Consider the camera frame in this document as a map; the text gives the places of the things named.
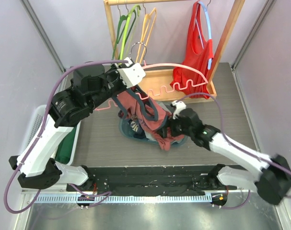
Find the pink tank top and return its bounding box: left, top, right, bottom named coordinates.
left=113, top=89, right=185, bottom=151

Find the pink hanger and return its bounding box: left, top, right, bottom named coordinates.
left=94, top=42, right=208, bottom=111

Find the red tank top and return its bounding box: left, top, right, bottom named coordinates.
left=170, top=1, right=214, bottom=94

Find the yellow hanger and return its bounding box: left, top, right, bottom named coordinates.
left=135, top=7, right=157, bottom=63

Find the dark green hanger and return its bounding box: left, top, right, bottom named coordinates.
left=112, top=14, right=139, bottom=59

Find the light blue hanger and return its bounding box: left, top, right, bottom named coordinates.
left=194, top=0, right=213, bottom=70

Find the lime green hanger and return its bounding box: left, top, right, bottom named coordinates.
left=119, top=4, right=141, bottom=59

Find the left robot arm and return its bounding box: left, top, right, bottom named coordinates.
left=9, top=59, right=146, bottom=191

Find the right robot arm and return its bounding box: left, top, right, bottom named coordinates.
left=170, top=105, right=291, bottom=206

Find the wooden clothes rack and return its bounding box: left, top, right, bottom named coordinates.
left=104, top=0, right=245, bottom=98

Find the teal plastic tub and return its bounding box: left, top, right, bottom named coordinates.
left=118, top=117, right=188, bottom=147

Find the green folded cloth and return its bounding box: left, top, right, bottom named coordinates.
left=55, top=127, right=77, bottom=164

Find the white plastic basket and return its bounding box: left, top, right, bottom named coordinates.
left=21, top=104, right=81, bottom=165

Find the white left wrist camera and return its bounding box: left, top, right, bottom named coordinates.
left=117, top=57, right=146, bottom=89

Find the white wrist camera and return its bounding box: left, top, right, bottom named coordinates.
left=117, top=57, right=146, bottom=89
left=171, top=100, right=186, bottom=120

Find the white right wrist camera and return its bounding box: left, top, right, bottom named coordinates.
left=171, top=100, right=186, bottom=120

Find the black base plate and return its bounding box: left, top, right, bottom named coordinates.
left=66, top=165, right=237, bottom=192

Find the white slotted cable duct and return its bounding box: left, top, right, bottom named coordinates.
left=36, top=193, right=212, bottom=204

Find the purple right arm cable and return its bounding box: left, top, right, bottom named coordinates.
left=176, top=92, right=291, bottom=209

